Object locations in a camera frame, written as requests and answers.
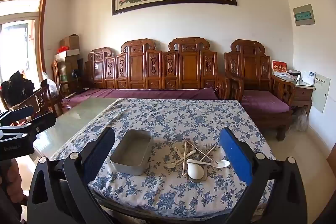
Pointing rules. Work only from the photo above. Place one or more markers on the clear plastic bag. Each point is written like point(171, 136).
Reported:
point(51, 87)

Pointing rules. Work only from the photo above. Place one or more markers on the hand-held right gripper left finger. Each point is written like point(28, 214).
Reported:
point(99, 151)

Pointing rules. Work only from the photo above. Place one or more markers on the blue floral tablecloth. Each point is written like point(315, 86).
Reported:
point(170, 119)

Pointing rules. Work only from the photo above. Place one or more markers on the long purple sofa cushion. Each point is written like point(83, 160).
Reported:
point(157, 94)

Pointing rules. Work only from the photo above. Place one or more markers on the white plastic fork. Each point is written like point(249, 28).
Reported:
point(181, 160)

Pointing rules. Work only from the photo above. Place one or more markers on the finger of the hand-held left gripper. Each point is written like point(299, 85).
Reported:
point(44, 121)
point(18, 115)

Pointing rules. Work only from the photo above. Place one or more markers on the wooden chopstick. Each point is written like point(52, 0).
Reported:
point(201, 154)
point(184, 158)
point(208, 153)

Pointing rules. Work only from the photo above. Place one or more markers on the wooden chair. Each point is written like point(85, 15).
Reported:
point(39, 100)

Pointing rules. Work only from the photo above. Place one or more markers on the white wall panel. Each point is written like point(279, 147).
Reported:
point(321, 92)

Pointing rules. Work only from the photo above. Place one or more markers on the rectangular metal container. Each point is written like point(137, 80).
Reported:
point(131, 153)

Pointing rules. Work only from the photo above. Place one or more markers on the open cardboard box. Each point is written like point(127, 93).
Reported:
point(71, 41)

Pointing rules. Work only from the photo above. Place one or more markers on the carved wooden armchair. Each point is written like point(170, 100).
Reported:
point(249, 64)

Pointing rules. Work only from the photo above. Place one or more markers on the person's left hand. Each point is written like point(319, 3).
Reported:
point(13, 179)

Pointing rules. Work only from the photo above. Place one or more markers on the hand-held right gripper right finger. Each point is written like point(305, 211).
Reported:
point(233, 153)

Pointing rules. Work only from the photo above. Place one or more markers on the white flat box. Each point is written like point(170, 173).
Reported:
point(68, 54)

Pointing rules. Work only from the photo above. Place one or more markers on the black desk lamp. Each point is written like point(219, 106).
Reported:
point(77, 77)

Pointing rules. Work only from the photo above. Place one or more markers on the red decoration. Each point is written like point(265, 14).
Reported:
point(63, 49)

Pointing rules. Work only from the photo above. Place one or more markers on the red card sign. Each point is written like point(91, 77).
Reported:
point(279, 67)

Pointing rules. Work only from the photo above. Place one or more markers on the wooden side table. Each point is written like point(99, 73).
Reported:
point(302, 95)

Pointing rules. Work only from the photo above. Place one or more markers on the tall brown cardboard box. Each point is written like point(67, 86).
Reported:
point(67, 71)

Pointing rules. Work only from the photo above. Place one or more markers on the carved wooden sofa bench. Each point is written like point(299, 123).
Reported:
point(136, 69)

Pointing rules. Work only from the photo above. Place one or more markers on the white ceramic soup spoon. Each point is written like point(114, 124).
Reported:
point(195, 172)

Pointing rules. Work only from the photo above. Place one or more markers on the black cloth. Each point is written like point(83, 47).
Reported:
point(17, 88)

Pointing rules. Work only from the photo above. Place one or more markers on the white plastic bag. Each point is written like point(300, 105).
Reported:
point(299, 120)

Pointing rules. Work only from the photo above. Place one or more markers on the wooden window frame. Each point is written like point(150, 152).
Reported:
point(43, 29)

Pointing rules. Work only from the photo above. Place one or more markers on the grey wall panel box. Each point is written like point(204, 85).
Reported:
point(304, 15)

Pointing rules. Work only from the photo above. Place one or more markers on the purple armchair cushion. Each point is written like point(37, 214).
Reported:
point(262, 102)

